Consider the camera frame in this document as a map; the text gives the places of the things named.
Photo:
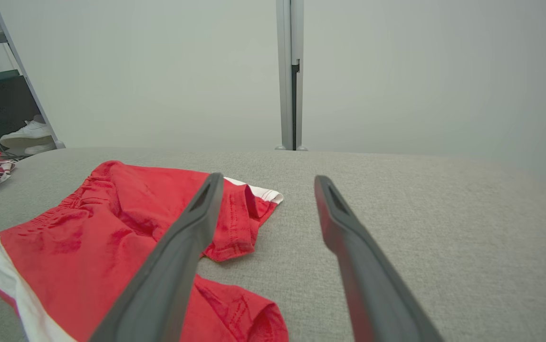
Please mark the red shorts white waistband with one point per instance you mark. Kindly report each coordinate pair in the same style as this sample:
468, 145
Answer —
87, 247

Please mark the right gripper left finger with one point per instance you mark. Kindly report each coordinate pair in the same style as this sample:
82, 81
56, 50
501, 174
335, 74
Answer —
168, 280

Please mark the grey metal partition post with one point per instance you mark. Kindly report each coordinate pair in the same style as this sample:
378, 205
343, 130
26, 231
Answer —
290, 71

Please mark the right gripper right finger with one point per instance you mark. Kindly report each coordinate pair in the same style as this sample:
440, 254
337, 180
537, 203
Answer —
372, 285

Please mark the white sneaker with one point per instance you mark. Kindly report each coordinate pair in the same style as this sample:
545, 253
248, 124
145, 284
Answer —
28, 133
40, 148

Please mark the grey metal shelf rack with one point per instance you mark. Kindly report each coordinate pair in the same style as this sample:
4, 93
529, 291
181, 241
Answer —
21, 71

